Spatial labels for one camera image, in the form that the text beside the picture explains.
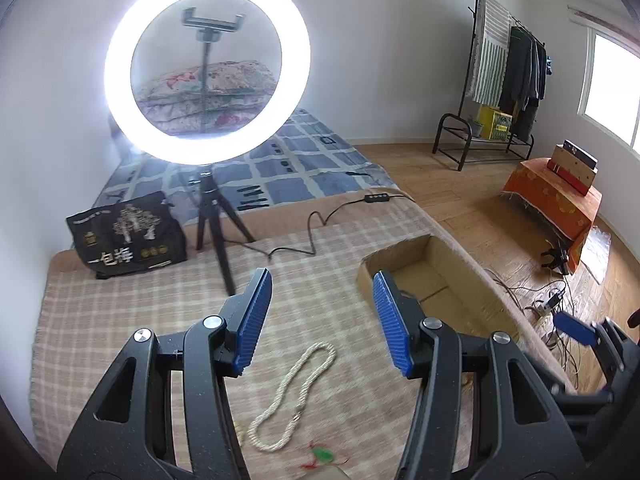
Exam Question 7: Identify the orange cloth covered table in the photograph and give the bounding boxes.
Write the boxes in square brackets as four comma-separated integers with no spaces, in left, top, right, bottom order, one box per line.
[502,157,603,273]

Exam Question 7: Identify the brown red carton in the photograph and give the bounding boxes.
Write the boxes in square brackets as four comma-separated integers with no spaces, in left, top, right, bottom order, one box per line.
[547,140,599,196]

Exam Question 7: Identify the dark hanging clothes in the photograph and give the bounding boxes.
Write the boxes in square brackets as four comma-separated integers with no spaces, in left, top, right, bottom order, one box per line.
[497,25,548,143]

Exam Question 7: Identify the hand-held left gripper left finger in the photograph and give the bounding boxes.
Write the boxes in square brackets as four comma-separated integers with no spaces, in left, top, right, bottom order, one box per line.
[56,267,273,480]

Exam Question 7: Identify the white ring light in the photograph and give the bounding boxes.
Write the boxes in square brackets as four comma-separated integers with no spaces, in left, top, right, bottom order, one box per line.
[103,0,312,166]

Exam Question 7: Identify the red green charm ornament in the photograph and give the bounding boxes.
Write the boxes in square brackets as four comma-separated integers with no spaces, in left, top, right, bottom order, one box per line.
[300,440,351,471]

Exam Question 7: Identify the white pearl necklace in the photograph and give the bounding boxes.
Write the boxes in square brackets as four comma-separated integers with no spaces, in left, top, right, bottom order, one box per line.
[247,342,337,452]

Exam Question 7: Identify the window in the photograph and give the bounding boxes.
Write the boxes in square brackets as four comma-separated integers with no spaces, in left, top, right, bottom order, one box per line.
[570,5,640,153]

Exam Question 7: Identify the black ring light cable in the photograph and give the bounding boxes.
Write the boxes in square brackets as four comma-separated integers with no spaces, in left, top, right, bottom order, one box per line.
[267,191,418,261]

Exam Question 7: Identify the striped hanging cloth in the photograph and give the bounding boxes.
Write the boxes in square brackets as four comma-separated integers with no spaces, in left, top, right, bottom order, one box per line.
[470,0,512,103]

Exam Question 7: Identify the blue patterned bedsheet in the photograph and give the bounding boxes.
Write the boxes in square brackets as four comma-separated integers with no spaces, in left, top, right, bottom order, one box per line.
[92,107,398,221]

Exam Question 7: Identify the black tripod stand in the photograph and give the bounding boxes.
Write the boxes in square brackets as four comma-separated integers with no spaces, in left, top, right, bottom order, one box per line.
[172,40,257,297]

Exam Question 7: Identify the power strip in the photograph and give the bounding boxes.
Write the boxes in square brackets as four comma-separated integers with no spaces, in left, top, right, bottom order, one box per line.
[530,287,568,318]

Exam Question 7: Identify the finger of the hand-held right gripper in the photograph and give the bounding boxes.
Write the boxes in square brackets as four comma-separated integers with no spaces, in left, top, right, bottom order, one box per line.
[554,311,632,392]

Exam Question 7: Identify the black clamp device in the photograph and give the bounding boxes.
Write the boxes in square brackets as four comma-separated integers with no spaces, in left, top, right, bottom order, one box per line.
[541,240,573,275]

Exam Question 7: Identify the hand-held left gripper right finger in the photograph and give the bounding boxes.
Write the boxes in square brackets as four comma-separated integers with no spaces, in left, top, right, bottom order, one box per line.
[372,270,588,480]

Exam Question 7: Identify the cardboard box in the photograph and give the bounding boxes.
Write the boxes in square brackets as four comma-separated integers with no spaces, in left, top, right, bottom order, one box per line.
[356,234,523,348]

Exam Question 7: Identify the black printed bag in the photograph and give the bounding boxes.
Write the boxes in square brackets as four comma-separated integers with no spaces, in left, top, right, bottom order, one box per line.
[66,191,188,280]

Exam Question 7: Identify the clear plastic sheet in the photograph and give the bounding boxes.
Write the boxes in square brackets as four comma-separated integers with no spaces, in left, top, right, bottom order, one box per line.
[582,227,612,283]

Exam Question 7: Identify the black metal clothes rack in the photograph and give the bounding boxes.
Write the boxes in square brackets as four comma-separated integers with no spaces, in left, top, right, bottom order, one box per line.
[432,0,551,171]

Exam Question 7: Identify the folded floral quilts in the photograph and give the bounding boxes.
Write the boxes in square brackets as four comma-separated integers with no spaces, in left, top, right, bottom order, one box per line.
[131,60,278,136]

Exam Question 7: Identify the black phone holder clamp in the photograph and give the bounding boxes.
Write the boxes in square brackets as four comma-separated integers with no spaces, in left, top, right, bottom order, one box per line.
[182,7,246,43]

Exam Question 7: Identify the yellow box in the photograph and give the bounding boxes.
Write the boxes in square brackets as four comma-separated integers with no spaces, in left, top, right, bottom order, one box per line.
[477,105,513,142]

